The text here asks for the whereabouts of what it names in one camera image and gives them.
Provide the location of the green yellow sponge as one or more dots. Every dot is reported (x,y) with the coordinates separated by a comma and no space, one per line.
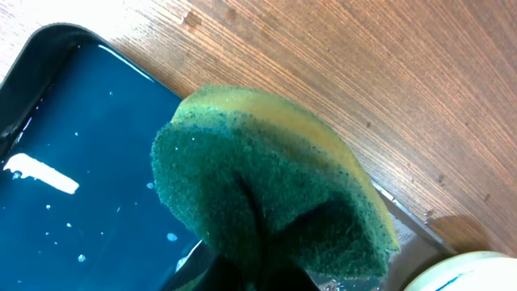
(263,181)

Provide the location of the white plate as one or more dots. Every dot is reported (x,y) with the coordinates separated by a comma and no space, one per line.
(473,271)

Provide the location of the black water basin tray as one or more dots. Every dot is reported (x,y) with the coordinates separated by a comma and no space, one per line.
(79,208)

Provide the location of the dark grey serving tray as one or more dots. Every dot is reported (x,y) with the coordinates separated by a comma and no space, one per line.
(421,248)

